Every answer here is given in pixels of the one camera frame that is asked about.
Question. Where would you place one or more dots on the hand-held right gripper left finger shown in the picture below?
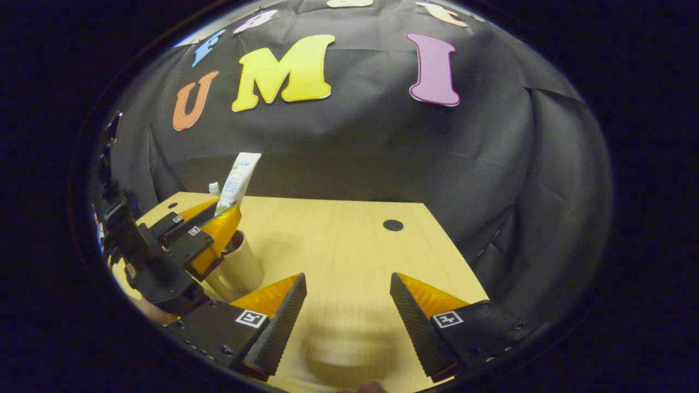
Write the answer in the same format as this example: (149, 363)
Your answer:
(278, 327)

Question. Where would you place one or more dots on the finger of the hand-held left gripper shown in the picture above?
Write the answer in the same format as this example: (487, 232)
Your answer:
(172, 222)
(191, 245)

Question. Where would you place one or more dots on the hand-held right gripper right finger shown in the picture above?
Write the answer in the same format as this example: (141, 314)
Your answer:
(415, 327)

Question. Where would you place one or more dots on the beige cup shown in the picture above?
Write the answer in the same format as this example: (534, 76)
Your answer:
(240, 267)

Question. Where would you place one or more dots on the white toothbrush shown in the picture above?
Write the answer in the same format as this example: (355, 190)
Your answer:
(214, 189)

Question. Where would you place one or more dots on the white toothpaste tube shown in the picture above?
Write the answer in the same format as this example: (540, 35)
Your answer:
(238, 180)

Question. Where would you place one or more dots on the light wooden desktop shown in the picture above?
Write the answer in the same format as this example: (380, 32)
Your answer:
(338, 245)

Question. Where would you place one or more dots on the black backdrop cloth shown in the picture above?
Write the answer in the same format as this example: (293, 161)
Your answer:
(382, 153)

